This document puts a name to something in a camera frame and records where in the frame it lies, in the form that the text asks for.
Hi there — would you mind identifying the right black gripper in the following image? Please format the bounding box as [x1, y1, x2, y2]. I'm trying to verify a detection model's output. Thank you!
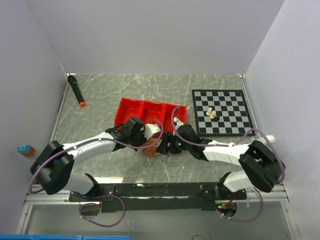
[156, 131, 192, 155]

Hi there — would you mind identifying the orange cable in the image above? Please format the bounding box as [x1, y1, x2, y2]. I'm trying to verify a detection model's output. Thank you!
[140, 136, 162, 159]

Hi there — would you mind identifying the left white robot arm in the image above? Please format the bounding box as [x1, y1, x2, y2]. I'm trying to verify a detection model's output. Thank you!
[30, 116, 160, 201]

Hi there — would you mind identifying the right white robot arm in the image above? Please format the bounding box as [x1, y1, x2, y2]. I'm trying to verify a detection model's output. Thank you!
[156, 124, 285, 200]

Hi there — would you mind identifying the red three-compartment tray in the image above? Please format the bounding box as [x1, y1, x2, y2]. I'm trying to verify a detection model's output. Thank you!
[114, 97, 177, 133]

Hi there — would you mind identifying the cream chess piece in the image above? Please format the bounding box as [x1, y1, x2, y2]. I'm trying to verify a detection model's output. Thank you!
[210, 110, 217, 119]
[206, 107, 213, 116]

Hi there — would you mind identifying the black chess piece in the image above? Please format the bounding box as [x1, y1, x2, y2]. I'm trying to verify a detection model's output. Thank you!
[213, 116, 220, 122]

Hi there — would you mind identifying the black white chessboard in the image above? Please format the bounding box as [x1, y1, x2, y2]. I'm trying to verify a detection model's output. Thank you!
[192, 89, 254, 137]

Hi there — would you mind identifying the black orange-tipped marker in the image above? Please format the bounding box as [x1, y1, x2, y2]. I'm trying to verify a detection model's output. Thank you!
[67, 75, 86, 108]

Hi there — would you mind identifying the blue orange toy block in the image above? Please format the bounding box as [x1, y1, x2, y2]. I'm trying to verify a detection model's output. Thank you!
[16, 144, 36, 159]

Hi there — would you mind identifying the blue bin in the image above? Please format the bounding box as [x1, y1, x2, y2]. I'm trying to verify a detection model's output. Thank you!
[0, 234, 130, 240]

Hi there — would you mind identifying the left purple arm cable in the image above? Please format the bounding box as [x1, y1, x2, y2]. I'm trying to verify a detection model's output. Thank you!
[27, 119, 165, 194]

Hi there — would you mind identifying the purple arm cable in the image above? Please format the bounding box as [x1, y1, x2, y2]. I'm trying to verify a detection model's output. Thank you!
[27, 119, 165, 194]
[171, 106, 286, 186]

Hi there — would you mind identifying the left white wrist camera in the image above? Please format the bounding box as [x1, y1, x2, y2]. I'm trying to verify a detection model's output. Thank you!
[144, 123, 161, 140]

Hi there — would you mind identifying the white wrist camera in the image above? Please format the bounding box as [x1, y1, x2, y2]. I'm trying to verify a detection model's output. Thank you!
[173, 117, 185, 130]
[144, 123, 161, 140]

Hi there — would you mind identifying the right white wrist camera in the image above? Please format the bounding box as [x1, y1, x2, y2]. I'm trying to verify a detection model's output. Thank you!
[173, 117, 185, 130]

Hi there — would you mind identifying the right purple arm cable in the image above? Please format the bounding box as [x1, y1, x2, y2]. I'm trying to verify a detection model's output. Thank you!
[171, 106, 286, 186]

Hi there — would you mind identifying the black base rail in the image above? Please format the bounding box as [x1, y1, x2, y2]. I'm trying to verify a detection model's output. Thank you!
[68, 182, 247, 213]

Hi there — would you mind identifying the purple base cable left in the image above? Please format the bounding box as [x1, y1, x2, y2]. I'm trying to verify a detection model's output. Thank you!
[78, 194, 126, 227]

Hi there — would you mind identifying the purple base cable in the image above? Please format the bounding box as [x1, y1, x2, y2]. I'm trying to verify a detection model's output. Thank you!
[219, 187, 266, 223]
[78, 194, 126, 227]

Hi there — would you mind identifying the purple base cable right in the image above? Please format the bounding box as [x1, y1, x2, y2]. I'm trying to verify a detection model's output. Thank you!
[219, 187, 266, 223]

